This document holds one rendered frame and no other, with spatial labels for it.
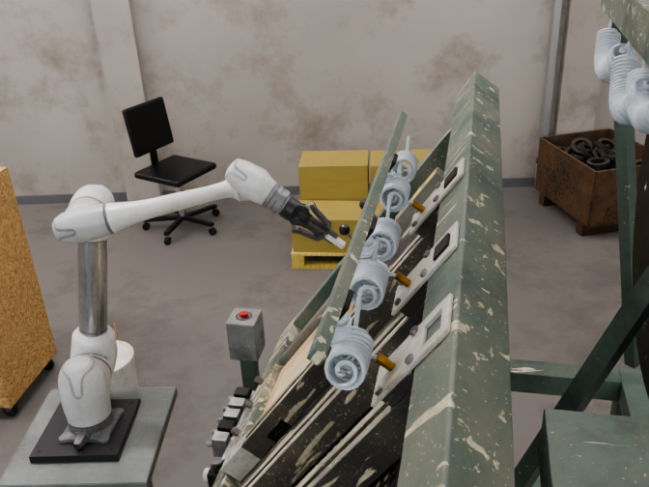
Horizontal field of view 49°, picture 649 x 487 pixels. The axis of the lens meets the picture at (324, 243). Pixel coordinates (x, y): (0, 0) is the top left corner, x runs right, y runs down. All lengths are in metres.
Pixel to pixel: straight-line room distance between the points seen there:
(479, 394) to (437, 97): 5.22
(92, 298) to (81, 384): 0.30
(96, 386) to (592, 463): 1.89
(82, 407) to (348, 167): 3.06
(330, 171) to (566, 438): 4.23
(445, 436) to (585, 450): 0.24
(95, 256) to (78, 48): 3.88
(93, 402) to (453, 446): 1.90
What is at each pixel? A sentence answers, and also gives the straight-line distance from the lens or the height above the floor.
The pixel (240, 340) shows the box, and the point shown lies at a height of 0.85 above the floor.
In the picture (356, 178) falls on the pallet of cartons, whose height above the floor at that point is 0.55.
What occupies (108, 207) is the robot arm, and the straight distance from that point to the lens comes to 2.32.
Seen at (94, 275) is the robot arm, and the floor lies 1.29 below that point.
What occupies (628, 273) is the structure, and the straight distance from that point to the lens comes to 2.64.
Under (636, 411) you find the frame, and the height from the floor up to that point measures 0.79.
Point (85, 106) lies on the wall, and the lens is 6.39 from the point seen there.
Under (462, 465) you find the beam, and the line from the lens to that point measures 0.83.
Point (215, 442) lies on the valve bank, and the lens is 2.58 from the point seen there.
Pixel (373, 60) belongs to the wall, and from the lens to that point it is 5.95.
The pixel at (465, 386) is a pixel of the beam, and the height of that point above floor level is 1.90.
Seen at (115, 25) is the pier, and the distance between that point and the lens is 6.03.
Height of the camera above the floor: 2.48
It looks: 27 degrees down
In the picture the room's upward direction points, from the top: 3 degrees counter-clockwise
